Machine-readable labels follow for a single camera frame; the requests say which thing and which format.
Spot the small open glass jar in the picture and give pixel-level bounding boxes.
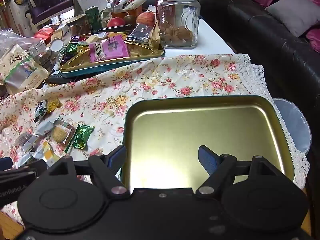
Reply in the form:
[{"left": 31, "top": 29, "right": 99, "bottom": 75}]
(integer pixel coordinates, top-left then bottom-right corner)
[{"left": 29, "top": 40, "right": 52, "bottom": 64}]

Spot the grey snack packet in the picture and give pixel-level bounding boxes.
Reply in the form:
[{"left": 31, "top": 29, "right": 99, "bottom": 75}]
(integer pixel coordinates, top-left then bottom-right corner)
[{"left": 35, "top": 120, "right": 58, "bottom": 137}]

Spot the ornate purple chair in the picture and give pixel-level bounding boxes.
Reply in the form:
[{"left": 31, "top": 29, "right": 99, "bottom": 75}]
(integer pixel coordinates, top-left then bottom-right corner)
[{"left": 25, "top": 0, "right": 114, "bottom": 28}]

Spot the clear biscuit packet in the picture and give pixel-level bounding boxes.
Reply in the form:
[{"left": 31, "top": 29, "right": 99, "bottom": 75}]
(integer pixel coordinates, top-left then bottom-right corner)
[{"left": 51, "top": 119, "right": 76, "bottom": 146}]

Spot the white jar lid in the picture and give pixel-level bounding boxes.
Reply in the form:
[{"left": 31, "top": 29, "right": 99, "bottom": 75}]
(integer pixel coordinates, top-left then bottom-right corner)
[{"left": 50, "top": 39, "right": 63, "bottom": 53}]

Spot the white green cartoon candy packet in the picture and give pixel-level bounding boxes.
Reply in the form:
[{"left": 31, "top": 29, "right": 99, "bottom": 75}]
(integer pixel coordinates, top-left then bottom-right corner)
[{"left": 33, "top": 100, "right": 49, "bottom": 123}]

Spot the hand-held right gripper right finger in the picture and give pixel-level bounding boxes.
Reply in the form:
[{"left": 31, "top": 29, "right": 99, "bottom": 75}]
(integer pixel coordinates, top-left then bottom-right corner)
[{"left": 196, "top": 145, "right": 285, "bottom": 195}]

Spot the red packet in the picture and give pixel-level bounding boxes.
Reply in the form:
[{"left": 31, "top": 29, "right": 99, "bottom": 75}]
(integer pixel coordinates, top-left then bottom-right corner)
[{"left": 33, "top": 26, "right": 55, "bottom": 39}]

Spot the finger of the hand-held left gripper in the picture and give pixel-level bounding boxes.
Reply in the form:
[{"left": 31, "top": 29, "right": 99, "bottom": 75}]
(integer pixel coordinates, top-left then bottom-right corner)
[
  {"left": 0, "top": 160, "right": 48, "bottom": 182},
  {"left": 0, "top": 157, "right": 13, "bottom": 172}
]

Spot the dark snack packet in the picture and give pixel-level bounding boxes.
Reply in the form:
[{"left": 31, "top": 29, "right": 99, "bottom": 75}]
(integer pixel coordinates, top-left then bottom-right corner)
[{"left": 125, "top": 24, "right": 154, "bottom": 43}]

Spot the yellow foil candy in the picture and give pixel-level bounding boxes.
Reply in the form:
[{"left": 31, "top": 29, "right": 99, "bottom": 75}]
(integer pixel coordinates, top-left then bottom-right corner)
[{"left": 47, "top": 97, "right": 62, "bottom": 113}]

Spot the green can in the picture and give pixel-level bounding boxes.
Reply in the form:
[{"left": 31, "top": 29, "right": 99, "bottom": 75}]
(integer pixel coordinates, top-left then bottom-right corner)
[{"left": 84, "top": 6, "right": 103, "bottom": 30}]

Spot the white yellow snack packet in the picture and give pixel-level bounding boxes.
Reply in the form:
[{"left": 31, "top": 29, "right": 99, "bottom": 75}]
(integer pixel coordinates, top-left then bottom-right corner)
[{"left": 32, "top": 140, "right": 62, "bottom": 167}]

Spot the brown kiwi fruit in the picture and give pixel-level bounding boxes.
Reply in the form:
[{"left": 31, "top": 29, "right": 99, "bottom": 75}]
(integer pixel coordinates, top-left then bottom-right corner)
[{"left": 124, "top": 15, "right": 138, "bottom": 27}]

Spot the grey cushion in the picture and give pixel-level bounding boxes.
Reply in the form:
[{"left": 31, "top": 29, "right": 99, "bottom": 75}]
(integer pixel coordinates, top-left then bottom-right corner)
[{"left": 265, "top": 0, "right": 320, "bottom": 37}]

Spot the clear plastic bag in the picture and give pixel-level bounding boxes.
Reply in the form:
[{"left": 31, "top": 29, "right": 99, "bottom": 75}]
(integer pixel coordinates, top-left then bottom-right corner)
[{"left": 0, "top": 29, "right": 44, "bottom": 53}]

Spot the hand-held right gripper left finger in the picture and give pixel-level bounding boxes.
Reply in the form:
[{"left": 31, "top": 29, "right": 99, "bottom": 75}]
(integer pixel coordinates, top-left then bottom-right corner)
[{"left": 47, "top": 145, "right": 130, "bottom": 197}]

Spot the black leather sofa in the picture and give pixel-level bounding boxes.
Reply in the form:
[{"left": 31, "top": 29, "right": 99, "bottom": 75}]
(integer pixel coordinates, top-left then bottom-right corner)
[{"left": 126, "top": 0, "right": 320, "bottom": 120}]

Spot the gold wrapped snack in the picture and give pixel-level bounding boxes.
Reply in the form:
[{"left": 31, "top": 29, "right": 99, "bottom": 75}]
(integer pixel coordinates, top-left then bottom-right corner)
[{"left": 149, "top": 22, "right": 162, "bottom": 48}]

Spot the beige standing pouch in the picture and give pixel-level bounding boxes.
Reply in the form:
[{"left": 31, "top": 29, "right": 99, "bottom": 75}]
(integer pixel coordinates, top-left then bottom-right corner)
[{"left": 0, "top": 44, "right": 50, "bottom": 91}]

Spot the black pen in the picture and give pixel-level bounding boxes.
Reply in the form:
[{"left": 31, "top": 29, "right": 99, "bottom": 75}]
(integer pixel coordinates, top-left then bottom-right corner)
[{"left": 96, "top": 24, "right": 132, "bottom": 33}]

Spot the teal tin with gold insert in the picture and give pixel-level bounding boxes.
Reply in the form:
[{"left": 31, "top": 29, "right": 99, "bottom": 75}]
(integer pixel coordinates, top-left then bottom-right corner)
[{"left": 58, "top": 35, "right": 165, "bottom": 78}]

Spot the glass jar with nuts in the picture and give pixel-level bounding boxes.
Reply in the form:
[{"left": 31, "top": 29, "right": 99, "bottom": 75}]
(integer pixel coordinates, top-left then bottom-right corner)
[{"left": 156, "top": 0, "right": 200, "bottom": 49}]

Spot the brown round tin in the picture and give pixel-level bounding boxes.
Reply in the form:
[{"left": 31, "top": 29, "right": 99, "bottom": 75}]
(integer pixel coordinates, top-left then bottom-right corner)
[{"left": 66, "top": 15, "right": 90, "bottom": 37}]

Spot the green foil candy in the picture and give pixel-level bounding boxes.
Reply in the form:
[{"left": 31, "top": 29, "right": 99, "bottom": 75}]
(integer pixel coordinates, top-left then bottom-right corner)
[{"left": 71, "top": 124, "right": 95, "bottom": 151}]

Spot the floral tablecloth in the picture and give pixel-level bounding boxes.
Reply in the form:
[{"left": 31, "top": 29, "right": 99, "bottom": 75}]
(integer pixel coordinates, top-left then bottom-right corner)
[{"left": 0, "top": 53, "right": 310, "bottom": 220}]

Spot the pink snack packet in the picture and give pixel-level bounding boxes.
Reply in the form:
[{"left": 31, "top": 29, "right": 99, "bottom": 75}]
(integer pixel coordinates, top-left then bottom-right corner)
[{"left": 89, "top": 35, "right": 130, "bottom": 63}]

